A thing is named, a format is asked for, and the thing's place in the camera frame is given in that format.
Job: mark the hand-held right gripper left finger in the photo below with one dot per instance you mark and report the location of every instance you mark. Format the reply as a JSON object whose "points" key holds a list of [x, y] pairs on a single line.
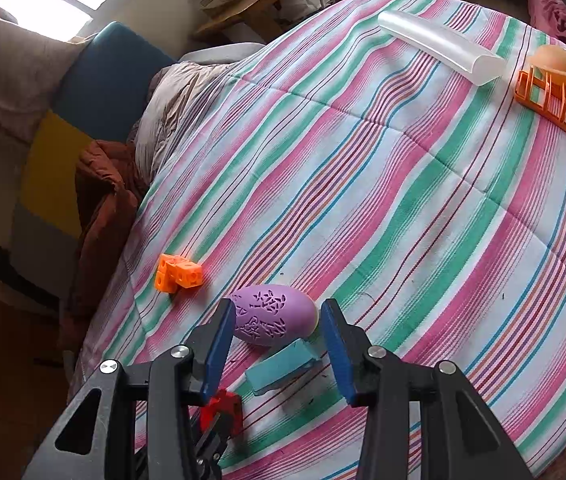
{"points": [[218, 342]]}

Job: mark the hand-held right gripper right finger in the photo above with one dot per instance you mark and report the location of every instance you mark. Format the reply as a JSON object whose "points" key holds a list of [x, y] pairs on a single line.
{"points": [[335, 352]]}

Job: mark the blue rectangular block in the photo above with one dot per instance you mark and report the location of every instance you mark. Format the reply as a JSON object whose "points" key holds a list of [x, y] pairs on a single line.
{"points": [[278, 369]]}

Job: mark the purple patterned egg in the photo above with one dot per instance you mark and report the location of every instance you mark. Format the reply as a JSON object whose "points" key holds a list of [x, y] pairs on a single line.
{"points": [[273, 310]]}

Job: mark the red and black toy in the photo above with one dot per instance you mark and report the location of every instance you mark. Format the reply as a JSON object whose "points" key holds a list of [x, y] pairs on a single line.
{"points": [[224, 407]]}

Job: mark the orange cube blocks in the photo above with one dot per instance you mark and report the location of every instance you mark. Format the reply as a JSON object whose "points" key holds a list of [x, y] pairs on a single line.
{"points": [[178, 272]]}

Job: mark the striped pink green blanket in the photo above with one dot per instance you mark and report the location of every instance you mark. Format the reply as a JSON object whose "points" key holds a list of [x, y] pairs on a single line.
{"points": [[388, 185]]}

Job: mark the brown crumpled cloth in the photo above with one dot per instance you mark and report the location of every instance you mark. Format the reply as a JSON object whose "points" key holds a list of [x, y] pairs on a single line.
{"points": [[103, 200]]}

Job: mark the beige quilt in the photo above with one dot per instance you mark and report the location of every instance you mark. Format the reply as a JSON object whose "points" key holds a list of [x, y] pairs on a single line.
{"points": [[178, 97]]}

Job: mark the grey yellow blue headboard cushion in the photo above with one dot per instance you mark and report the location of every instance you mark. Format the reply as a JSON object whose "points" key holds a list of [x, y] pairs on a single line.
{"points": [[98, 80]]}

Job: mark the grey pillow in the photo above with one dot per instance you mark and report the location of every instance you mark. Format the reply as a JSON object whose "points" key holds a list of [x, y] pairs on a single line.
{"points": [[223, 52]]}

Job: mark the translucent plastic tube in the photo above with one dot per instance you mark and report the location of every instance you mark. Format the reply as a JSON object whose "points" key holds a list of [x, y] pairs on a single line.
{"points": [[438, 42]]}

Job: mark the orange plastic rack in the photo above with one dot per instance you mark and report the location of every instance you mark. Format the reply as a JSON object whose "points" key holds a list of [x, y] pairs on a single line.
{"points": [[548, 103]]}

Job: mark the wooden desk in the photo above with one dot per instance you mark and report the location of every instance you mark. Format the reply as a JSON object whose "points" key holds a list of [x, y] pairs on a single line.
{"points": [[263, 1]]}

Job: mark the peach plastic bowl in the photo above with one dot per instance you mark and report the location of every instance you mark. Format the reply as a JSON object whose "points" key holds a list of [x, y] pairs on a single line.
{"points": [[555, 60]]}

